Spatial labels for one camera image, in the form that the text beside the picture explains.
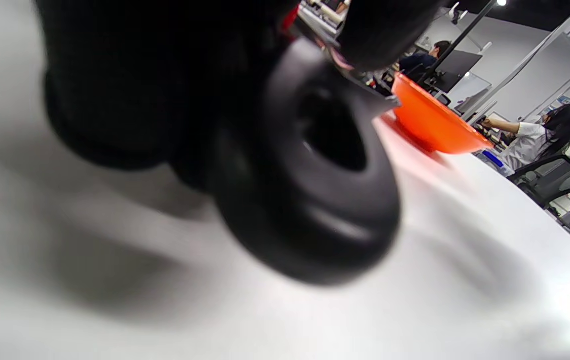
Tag black office chair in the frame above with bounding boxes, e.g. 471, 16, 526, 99
507, 154, 570, 210

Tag red handled kitchen tongs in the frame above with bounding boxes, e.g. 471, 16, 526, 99
279, 4, 401, 108

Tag orange plastic bowl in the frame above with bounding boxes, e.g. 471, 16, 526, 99
390, 72, 494, 155

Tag black monitor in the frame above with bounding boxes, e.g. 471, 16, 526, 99
432, 50, 483, 95

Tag black cast iron pan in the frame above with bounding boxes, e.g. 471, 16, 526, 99
210, 37, 403, 287

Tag black slanted pole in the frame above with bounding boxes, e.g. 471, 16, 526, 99
417, 0, 498, 86

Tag person's left hand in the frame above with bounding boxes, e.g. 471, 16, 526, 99
35, 0, 445, 196

